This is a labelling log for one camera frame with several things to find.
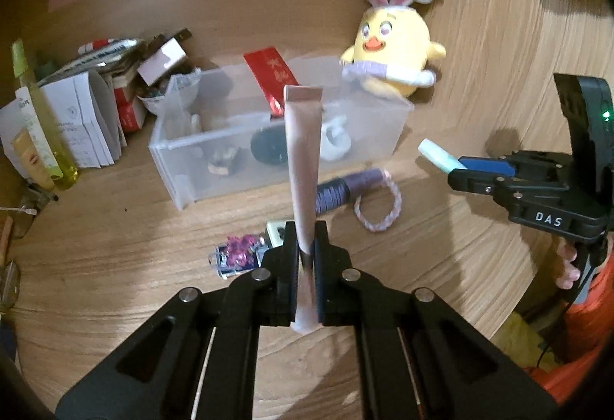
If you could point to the yellow cloth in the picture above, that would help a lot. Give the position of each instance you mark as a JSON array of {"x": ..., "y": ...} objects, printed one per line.
[{"x": 523, "y": 338}]

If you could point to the dark glass bottle with label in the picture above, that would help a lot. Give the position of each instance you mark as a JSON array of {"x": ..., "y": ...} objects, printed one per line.
[{"x": 266, "y": 146}]

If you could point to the translucent plastic bin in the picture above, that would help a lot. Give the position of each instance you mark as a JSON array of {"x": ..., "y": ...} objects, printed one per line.
[{"x": 374, "y": 132}]

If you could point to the yellow-green spray bottle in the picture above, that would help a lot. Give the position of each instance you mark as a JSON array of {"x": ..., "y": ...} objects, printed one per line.
[{"x": 52, "y": 137}]

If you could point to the person's right hand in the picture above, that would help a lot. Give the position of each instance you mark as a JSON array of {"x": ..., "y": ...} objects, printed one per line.
[{"x": 570, "y": 266}]

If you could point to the small wooden stamp block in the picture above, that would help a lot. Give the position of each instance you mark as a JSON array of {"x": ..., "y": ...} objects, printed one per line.
[{"x": 223, "y": 161}]

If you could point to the red box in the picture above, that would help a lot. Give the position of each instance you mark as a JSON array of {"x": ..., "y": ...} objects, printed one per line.
[{"x": 129, "y": 110}]

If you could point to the white tube green print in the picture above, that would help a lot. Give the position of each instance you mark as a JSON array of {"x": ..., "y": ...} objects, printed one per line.
[{"x": 36, "y": 127}]

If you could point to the pale pink squeeze tube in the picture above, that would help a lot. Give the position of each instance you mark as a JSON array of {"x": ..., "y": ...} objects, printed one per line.
[{"x": 303, "y": 161}]

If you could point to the white mint green tube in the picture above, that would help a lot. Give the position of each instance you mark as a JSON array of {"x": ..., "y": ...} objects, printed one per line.
[{"x": 434, "y": 156}]

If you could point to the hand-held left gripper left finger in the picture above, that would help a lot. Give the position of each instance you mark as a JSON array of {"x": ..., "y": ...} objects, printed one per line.
[{"x": 290, "y": 266}]

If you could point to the red foil packet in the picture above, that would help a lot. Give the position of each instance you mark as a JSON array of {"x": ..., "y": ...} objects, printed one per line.
[{"x": 268, "y": 69}]

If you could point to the small white box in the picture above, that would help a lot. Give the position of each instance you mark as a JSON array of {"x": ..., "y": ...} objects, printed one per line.
[{"x": 163, "y": 57}]

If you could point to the pale green small box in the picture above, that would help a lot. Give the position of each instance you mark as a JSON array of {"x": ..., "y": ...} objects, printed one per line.
[{"x": 274, "y": 230}]

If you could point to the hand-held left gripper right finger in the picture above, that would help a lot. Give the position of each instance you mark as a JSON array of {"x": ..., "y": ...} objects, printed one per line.
[{"x": 320, "y": 285}]

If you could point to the brown wooden stick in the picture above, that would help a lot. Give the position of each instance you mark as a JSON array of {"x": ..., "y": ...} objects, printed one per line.
[{"x": 5, "y": 233}]

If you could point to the red white marker pen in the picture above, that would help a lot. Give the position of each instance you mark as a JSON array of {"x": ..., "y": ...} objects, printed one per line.
[{"x": 98, "y": 46}]

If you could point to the cream yellow tube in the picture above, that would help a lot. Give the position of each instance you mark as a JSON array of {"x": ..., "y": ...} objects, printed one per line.
[{"x": 31, "y": 158}]

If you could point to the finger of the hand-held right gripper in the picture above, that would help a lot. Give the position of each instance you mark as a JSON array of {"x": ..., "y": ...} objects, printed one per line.
[
  {"x": 484, "y": 165},
  {"x": 475, "y": 182}
]

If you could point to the yellow chick plush toy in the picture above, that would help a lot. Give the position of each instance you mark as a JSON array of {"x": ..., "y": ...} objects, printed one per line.
[{"x": 393, "y": 41}]

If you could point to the ceramic bowl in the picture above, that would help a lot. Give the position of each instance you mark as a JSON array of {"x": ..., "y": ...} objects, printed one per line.
[{"x": 165, "y": 98}]

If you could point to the folded white paper leaflet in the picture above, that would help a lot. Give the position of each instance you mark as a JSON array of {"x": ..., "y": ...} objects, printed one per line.
[{"x": 86, "y": 122}]

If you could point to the person's orange clothing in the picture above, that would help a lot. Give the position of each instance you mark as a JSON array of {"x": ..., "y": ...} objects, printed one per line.
[{"x": 590, "y": 314}]

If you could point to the purple bottle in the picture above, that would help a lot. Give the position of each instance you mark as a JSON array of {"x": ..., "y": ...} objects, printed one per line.
[{"x": 343, "y": 187}]

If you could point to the stack of books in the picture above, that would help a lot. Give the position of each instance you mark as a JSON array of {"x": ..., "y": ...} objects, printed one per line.
[{"x": 91, "y": 60}]

